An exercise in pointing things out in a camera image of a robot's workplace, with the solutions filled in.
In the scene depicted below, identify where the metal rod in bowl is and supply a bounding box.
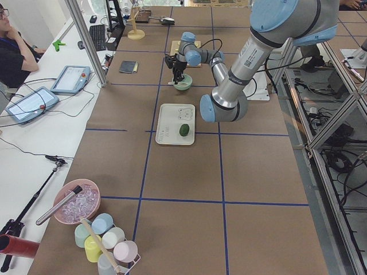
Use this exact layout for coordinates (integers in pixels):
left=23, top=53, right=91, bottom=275
left=36, top=185, right=83, bottom=226

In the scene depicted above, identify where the aluminium frame post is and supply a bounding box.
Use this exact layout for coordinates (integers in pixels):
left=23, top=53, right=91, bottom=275
left=65, top=0, right=107, bottom=87

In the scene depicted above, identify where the near teach pendant tablet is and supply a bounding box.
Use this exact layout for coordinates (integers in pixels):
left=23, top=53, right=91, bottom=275
left=5, top=87, right=59, bottom=124

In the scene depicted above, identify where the light green bowl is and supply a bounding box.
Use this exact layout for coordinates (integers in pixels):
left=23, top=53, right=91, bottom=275
left=173, top=74, right=193, bottom=91

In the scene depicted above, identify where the grey cup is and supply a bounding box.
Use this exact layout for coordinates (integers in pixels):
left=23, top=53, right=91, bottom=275
left=97, top=254, right=116, bottom=275

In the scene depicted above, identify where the green avocado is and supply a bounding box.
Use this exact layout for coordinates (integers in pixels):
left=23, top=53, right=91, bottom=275
left=179, top=124, right=190, bottom=137

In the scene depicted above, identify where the dark wooden tray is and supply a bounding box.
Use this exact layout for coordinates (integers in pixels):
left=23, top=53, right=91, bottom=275
left=135, top=10, right=151, bottom=23

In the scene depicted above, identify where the pink bowl with ice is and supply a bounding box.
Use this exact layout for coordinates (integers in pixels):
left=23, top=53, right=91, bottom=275
left=53, top=179, right=101, bottom=225

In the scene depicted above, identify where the black keyboard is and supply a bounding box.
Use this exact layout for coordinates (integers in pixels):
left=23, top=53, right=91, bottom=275
left=89, top=25, right=106, bottom=52

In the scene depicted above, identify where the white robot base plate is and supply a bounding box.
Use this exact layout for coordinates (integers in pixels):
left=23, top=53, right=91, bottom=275
left=243, top=72, right=270, bottom=101

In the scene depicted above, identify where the white plastic spoon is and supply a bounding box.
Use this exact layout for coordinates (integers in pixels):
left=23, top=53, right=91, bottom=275
left=167, top=81, right=189, bottom=86

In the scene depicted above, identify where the wooden mug tree stand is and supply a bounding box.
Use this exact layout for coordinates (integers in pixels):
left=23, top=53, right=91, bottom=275
left=127, top=3, right=145, bottom=40

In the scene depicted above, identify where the seated person in black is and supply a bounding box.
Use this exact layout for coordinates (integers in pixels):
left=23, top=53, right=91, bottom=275
left=1, top=6, right=46, bottom=88

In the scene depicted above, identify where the white bear serving tray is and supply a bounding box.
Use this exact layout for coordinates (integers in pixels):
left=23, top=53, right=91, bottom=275
left=155, top=103, right=196, bottom=146

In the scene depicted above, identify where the green clamp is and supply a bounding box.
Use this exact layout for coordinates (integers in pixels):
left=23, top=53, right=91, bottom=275
left=52, top=40, right=66, bottom=52

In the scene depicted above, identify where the black tripod stick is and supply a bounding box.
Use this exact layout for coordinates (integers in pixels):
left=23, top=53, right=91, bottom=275
left=0, top=155, right=68, bottom=272

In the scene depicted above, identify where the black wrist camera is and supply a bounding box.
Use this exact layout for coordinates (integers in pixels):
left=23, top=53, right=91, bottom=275
left=165, top=54, right=177, bottom=69

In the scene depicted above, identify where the teach pendant tablet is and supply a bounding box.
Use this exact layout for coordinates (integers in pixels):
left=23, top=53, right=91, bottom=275
left=50, top=65, right=91, bottom=95
left=5, top=87, right=59, bottom=124

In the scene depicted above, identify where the metal scoop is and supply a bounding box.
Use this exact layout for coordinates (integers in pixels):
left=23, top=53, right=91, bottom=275
left=149, top=16, right=175, bottom=26

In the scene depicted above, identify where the blue cup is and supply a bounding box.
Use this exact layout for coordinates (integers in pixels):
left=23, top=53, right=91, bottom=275
left=91, top=213, right=114, bottom=234

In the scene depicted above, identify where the far teach pendant tablet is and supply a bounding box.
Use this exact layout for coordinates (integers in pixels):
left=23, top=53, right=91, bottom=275
left=50, top=65, right=91, bottom=95

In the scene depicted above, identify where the yellow cup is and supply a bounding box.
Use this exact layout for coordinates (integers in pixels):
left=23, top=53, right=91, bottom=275
left=84, top=235, right=103, bottom=263

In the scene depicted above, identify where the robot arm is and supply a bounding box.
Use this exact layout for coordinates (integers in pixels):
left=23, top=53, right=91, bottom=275
left=165, top=0, right=339, bottom=123

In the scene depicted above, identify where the red cylinder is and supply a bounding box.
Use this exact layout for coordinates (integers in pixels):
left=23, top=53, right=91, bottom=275
left=1, top=234, right=40, bottom=258

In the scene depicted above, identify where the pink cup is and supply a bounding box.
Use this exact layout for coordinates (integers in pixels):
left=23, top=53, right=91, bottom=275
left=113, top=241, right=138, bottom=263

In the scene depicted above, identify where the wooden cutting board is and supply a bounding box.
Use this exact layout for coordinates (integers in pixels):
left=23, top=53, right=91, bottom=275
left=170, top=40, right=201, bottom=68

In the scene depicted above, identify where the mint green cup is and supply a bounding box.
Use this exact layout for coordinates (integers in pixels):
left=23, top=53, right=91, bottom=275
left=74, top=223, right=89, bottom=248

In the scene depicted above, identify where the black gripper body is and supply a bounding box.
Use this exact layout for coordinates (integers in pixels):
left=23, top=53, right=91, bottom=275
left=173, top=60, right=186, bottom=75

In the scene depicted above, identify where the white cup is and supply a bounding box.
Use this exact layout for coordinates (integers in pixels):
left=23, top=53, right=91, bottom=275
left=101, top=227, right=125, bottom=249

